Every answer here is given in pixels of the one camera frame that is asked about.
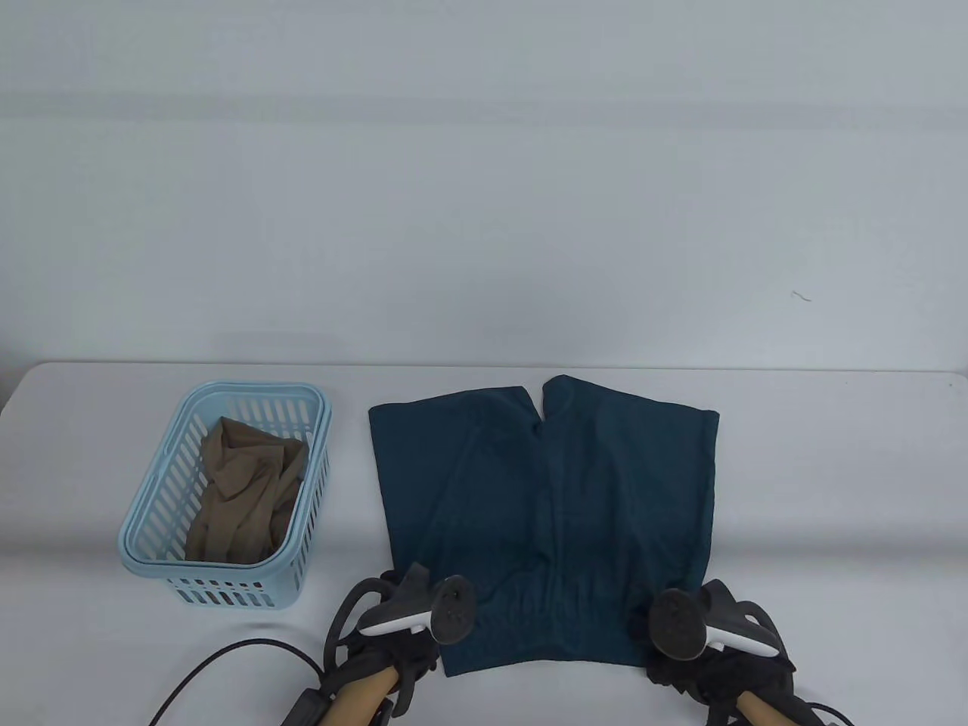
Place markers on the dark teal shorts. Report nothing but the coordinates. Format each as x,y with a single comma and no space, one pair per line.
544,499

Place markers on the black and white controller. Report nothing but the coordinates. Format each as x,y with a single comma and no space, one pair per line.
677,620
454,612

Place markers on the person's left forearm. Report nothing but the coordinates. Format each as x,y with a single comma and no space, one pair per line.
367,696

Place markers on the person's right forearm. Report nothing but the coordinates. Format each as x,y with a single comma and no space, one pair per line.
756,711

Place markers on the person's left hand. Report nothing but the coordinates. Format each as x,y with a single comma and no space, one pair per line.
412,650

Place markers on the person's right hand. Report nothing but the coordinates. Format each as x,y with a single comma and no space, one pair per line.
726,677

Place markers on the tan crumpled garment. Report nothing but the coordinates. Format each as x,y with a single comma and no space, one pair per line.
242,491

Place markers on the black forearm sensor box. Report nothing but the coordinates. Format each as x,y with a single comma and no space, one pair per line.
306,711

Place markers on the light blue plastic basket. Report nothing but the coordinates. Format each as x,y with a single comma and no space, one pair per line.
144,556

